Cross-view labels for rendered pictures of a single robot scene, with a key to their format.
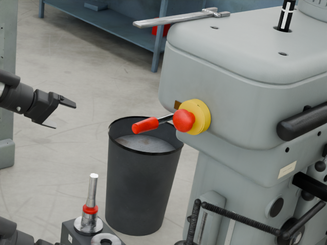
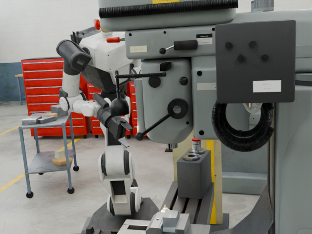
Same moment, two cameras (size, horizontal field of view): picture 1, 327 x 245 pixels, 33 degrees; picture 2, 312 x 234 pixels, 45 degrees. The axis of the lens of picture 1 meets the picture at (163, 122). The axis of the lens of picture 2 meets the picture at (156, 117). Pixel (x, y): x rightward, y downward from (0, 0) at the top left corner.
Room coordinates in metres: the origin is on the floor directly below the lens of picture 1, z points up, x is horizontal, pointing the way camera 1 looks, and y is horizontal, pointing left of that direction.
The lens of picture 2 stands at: (0.39, -1.43, 1.70)
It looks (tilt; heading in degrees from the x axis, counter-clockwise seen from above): 12 degrees down; 64
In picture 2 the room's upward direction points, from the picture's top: 4 degrees counter-clockwise
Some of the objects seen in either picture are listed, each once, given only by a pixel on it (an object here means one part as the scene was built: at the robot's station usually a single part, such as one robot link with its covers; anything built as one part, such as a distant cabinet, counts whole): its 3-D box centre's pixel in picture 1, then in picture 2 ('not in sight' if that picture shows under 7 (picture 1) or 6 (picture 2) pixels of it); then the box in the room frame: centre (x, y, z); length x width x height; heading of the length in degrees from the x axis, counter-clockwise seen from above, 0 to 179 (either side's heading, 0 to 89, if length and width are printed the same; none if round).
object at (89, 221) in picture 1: (89, 217); (196, 145); (1.38, 0.17, 1.14); 0.05 x 0.05 x 0.05
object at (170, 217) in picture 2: not in sight; (171, 221); (0.98, -0.27, 1.02); 0.06 x 0.05 x 0.06; 50
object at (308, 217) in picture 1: (305, 218); (140, 75); (0.89, -0.29, 1.58); 0.17 x 0.01 x 0.01; 145
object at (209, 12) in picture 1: (183, 17); not in sight; (0.99, 0.00, 1.89); 0.24 x 0.04 x 0.01; 142
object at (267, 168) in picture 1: (269, 122); (178, 42); (1.07, -0.22, 1.68); 0.34 x 0.24 x 0.10; 141
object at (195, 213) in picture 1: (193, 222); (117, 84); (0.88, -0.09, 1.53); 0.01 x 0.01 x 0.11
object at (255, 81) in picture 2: not in sight; (254, 62); (1.07, -0.64, 1.62); 0.20 x 0.09 x 0.21; 141
